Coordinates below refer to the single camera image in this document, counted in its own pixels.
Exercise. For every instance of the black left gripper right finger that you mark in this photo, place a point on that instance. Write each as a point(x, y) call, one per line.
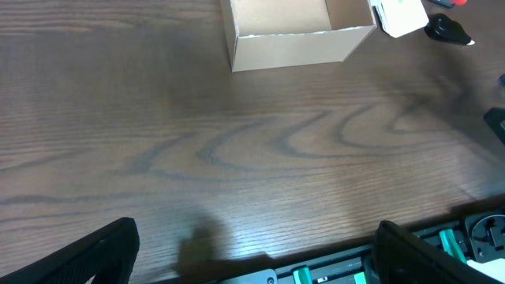
point(401, 257)

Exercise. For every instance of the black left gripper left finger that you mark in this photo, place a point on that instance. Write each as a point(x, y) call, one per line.
point(105, 256)

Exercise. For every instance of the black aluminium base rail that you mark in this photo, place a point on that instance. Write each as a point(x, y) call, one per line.
point(466, 250)

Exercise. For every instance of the brown cardboard box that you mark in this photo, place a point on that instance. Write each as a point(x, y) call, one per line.
point(273, 34)

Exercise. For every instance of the yellow white sticky note pad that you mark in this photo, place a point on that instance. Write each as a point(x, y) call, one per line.
point(400, 17)

